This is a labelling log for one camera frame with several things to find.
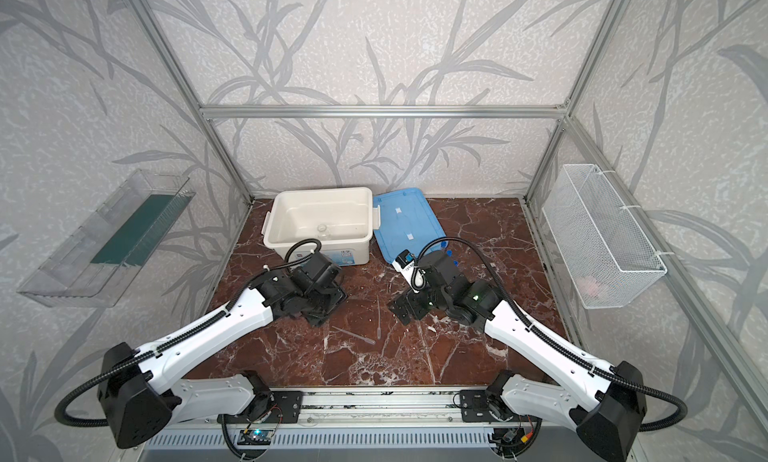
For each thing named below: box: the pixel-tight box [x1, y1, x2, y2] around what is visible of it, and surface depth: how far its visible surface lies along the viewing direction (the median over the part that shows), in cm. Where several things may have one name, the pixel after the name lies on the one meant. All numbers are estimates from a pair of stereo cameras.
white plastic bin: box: [261, 187, 381, 266], surface depth 104 cm
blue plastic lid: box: [374, 188, 448, 263], surface depth 114 cm
